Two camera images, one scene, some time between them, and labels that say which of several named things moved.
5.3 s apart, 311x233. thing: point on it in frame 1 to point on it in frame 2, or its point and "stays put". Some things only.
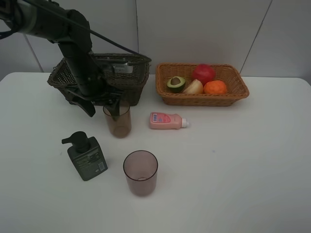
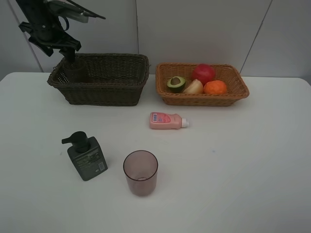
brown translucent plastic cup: [121, 127] to [75, 72]
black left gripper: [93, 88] to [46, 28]
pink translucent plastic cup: [141, 168] stays put
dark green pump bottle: [86, 155] stays put
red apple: [204, 73] stays put
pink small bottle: [166, 121] stays put
